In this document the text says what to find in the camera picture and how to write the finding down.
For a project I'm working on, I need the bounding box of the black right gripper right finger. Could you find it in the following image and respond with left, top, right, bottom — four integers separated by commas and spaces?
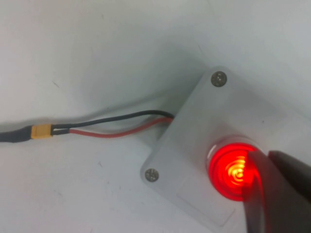
268, 150, 311, 195

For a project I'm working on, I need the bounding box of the grey button control box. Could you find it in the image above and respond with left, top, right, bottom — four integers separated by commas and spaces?
139, 65, 311, 228

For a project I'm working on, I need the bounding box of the silver box lid screw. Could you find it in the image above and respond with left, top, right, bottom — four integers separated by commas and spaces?
144, 167, 160, 183
210, 70, 228, 87

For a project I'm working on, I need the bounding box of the red domed indicator button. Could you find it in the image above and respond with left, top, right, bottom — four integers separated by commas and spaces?
205, 135, 263, 202

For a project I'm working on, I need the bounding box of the thin red wire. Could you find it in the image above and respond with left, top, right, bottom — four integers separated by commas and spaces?
54, 116, 173, 139

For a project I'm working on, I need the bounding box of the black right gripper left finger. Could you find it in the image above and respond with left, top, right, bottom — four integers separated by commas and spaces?
242, 150, 311, 233

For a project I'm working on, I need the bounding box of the black sheathed cable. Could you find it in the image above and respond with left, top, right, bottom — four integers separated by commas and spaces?
0, 123, 34, 144

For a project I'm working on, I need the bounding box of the yellow wire connector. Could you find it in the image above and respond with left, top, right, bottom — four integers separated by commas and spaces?
31, 124, 54, 140

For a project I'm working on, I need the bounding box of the thin black wire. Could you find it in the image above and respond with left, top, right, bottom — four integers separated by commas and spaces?
52, 110, 175, 129

